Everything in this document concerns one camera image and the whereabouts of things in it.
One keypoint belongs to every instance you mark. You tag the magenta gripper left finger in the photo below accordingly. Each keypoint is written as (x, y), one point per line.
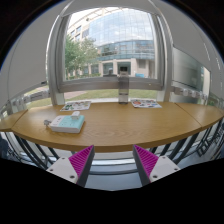
(74, 168)

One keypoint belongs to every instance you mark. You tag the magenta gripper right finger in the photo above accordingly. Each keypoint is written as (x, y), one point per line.
(151, 167)

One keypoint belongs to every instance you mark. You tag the white charger plug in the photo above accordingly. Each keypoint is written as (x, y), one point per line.
(75, 115)

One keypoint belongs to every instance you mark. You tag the white and teal power strip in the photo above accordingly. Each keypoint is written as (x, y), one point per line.
(66, 124)

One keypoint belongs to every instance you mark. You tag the left colourful sticker sheet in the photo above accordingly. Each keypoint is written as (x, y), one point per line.
(76, 106)

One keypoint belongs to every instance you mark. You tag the colourful sticker sheet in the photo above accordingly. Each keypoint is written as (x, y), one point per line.
(144, 103)
(76, 106)

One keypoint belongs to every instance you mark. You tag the right colourful sticker sheet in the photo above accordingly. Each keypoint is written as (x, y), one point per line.
(144, 103)

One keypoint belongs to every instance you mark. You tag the clear water bottle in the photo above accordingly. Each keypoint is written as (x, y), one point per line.
(123, 89)

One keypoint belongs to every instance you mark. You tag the white window frame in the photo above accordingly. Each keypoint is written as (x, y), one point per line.
(55, 58)

